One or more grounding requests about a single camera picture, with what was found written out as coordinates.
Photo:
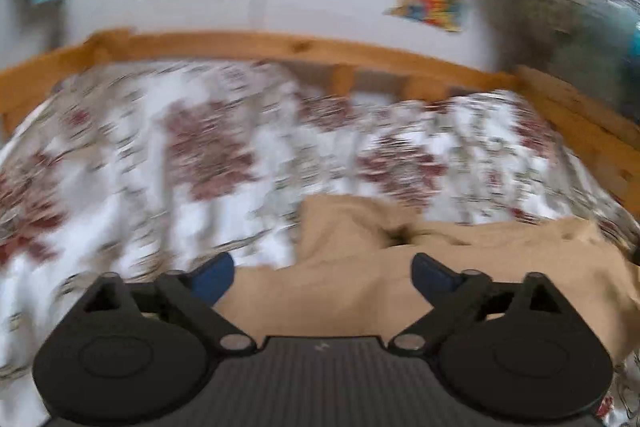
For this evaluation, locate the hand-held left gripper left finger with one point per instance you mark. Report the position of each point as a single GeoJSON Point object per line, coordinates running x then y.
{"type": "Point", "coordinates": [216, 278]}

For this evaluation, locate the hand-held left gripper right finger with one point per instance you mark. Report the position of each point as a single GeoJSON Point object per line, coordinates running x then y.
{"type": "Point", "coordinates": [431, 277]}

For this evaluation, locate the tan hooded jacket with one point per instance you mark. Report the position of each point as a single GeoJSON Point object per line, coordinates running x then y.
{"type": "Point", "coordinates": [350, 267]}

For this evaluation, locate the floral satin bedsheet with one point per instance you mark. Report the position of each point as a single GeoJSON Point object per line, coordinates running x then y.
{"type": "Point", "coordinates": [150, 167]}

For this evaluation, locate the wooden bed frame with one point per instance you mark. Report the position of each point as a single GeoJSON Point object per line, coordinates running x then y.
{"type": "Point", "coordinates": [225, 44]}

